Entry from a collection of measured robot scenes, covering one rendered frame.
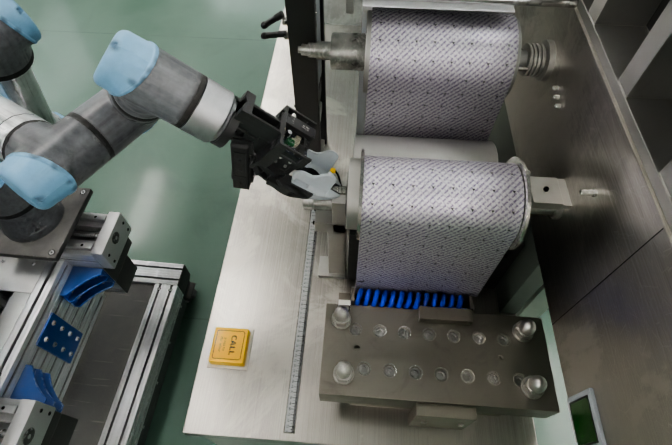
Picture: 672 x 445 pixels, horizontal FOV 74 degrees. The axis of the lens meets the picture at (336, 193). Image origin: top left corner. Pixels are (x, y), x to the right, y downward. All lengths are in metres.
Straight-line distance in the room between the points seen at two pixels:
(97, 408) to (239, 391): 0.92
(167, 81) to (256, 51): 2.55
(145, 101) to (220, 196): 1.76
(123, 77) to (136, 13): 3.12
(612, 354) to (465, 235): 0.24
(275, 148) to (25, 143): 0.30
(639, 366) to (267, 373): 0.64
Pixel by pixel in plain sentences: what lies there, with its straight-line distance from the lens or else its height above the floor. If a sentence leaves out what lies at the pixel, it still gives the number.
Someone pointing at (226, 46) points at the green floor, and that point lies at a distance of 3.18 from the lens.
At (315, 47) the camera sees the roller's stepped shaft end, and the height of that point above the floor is 1.35.
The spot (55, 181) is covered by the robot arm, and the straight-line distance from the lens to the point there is 0.63.
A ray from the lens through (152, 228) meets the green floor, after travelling 2.32.
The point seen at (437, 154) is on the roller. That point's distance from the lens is 0.82.
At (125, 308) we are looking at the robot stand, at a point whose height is 0.21.
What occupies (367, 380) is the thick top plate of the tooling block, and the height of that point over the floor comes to 1.03.
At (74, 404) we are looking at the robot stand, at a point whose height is 0.21.
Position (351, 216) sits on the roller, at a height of 1.27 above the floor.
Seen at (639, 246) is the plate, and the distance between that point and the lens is 0.61.
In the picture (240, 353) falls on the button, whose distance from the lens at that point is 0.97.
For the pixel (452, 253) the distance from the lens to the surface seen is 0.76.
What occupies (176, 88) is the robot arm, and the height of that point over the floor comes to 1.48.
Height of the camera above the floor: 1.84
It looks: 55 degrees down
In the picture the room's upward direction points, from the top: straight up
